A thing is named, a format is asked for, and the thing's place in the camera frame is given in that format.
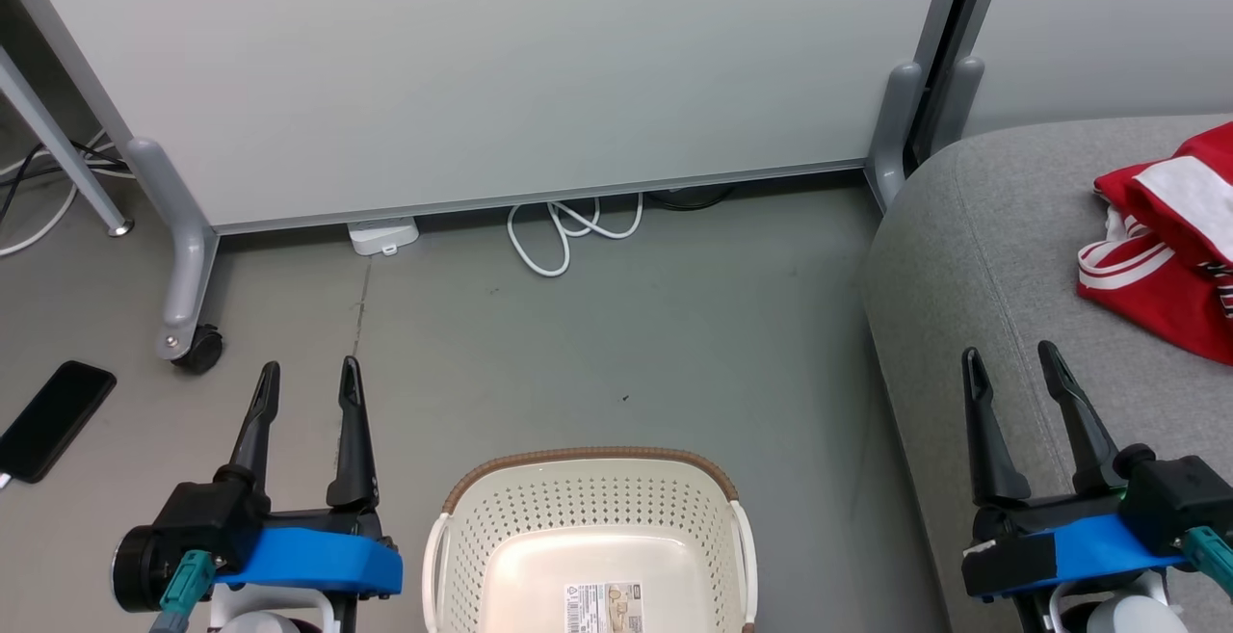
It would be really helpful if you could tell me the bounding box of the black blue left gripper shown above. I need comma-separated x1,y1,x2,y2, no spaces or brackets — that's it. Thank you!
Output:
111,356,405,614

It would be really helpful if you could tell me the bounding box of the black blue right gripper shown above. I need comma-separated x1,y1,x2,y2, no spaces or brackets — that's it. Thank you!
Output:
961,340,1233,601

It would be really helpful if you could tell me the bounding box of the red number 78 jersey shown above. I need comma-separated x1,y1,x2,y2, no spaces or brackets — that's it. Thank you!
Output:
1076,120,1233,366

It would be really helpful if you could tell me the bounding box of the cream perforated laundry basket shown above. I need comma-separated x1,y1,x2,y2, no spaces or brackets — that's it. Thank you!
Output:
422,447,760,633

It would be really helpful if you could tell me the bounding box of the paper basket label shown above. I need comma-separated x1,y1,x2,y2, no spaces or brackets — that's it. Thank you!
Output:
564,582,645,633

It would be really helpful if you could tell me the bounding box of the black caster wheel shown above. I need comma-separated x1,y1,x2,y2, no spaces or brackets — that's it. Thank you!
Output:
173,324,225,375

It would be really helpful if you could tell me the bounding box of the grey fabric sofa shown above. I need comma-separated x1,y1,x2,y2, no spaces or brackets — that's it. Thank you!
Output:
860,115,1233,633

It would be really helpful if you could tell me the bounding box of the grey partition foot with caster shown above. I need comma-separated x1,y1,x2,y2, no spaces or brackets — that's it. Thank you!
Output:
123,137,222,363

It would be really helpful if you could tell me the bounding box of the white power adapter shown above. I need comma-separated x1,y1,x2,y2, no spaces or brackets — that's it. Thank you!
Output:
348,217,421,257

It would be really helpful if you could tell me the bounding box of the black smartphone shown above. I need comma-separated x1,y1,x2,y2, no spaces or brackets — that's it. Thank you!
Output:
0,360,118,486

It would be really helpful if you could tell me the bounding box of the grey metal desk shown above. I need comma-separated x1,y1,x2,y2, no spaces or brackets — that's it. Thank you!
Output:
0,43,135,238

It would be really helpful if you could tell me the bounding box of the wide white partition panel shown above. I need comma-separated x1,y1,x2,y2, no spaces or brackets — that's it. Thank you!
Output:
0,0,976,235

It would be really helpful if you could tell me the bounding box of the narrow white partition panel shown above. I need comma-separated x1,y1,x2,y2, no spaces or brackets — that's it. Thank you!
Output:
963,0,1233,138

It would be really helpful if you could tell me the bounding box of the teal left arm cable connector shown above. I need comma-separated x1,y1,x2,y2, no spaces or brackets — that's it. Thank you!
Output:
148,550,217,633

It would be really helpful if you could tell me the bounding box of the teal arm cable connector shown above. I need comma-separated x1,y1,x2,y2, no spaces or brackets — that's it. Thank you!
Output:
1181,525,1233,601
148,550,217,633

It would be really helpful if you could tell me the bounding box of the teal right arm cable connector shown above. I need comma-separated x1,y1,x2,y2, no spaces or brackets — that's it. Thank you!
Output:
1181,525,1233,601

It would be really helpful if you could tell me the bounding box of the coiled white cable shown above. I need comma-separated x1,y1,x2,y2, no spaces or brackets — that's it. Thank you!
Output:
507,194,644,278

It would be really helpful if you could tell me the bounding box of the long white cable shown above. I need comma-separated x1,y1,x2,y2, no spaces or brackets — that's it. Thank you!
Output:
0,130,109,259

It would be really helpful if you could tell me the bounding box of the black cable bundle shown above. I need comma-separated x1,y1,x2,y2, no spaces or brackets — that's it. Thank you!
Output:
0,140,131,224

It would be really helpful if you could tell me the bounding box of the black floor cable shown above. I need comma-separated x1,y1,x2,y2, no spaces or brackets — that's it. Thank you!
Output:
643,184,735,213

